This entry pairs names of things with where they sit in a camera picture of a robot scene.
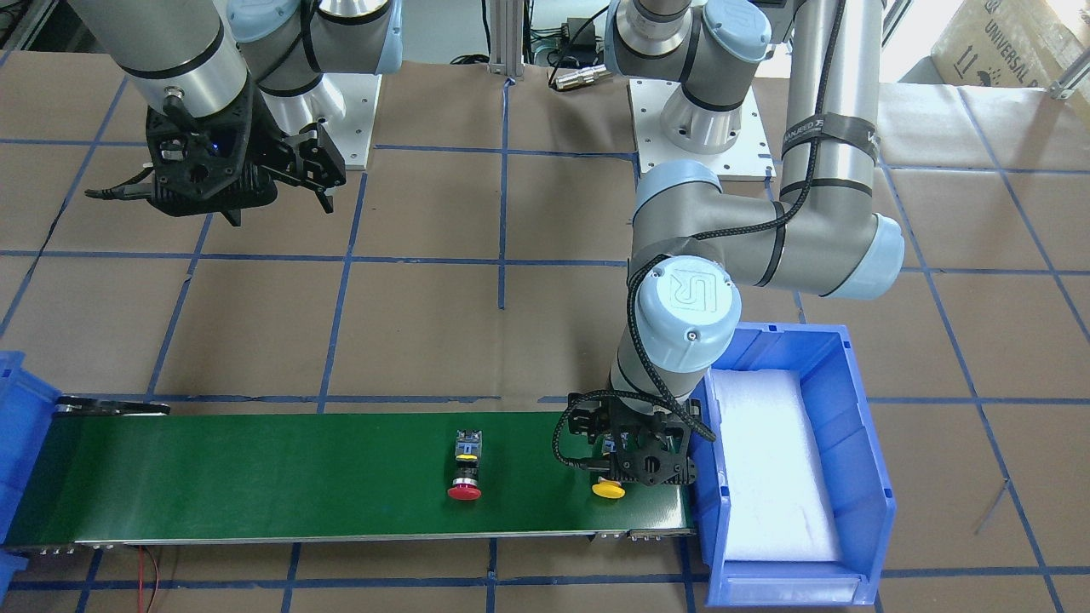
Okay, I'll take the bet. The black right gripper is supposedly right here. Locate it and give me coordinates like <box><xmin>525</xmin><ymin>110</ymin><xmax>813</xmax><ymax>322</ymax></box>
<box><xmin>145</xmin><ymin>82</ymin><xmax>346</xmax><ymax>226</ymax></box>

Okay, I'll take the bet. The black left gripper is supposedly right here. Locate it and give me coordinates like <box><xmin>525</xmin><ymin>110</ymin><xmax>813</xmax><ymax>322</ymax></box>
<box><xmin>569</xmin><ymin>389</ymin><xmax>697</xmax><ymax>486</ymax></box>

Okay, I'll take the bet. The yellow push button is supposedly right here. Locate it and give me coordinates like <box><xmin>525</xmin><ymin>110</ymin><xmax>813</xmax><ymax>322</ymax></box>
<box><xmin>591</xmin><ymin>458</ymin><xmax>626</xmax><ymax>500</ymax></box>

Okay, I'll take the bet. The red push button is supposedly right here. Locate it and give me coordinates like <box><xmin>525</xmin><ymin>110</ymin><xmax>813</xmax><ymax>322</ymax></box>
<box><xmin>447</xmin><ymin>428</ymin><xmax>483</xmax><ymax>501</ymax></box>

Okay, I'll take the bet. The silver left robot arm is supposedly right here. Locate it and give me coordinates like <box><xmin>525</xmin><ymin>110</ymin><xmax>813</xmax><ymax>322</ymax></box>
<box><xmin>550</xmin><ymin>1</ymin><xmax>904</xmax><ymax>486</ymax></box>

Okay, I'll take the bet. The white foam pad bin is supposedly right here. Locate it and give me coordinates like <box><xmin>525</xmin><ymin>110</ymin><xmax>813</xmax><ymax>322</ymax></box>
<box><xmin>709</xmin><ymin>370</ymin><xmax>841</xmax><ymax>562</ymax></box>

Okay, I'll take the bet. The green conveyor belt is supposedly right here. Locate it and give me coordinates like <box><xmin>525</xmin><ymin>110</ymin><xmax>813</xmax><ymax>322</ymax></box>
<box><xmin>3</xmin><ymin>397</ymin><xmax>697</xmax><ymax>552</ymax></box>

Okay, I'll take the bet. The cardboard box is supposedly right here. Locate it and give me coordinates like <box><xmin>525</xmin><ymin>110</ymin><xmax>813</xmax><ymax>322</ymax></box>
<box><xmin>931</xmin><ymin>1</ymin><xmax>1089</xmax><ymax>87</ymax></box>

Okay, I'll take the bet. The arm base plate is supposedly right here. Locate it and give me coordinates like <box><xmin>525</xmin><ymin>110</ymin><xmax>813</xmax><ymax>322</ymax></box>
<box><xmin>281</xmin><ymin>72</ymin><xmax>382</xmax><ymax>171</ymax></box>
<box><xmin>629</xmin><ymin>79</ymin><xmax>776</xmax><ymax>181</ymax></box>

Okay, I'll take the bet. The red thin wire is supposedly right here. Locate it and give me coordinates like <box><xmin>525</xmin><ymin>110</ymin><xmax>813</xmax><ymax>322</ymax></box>
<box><xmin>136</xmin><ymin>546</ymin><xmax>164</xmax><ymax>613</ymax></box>

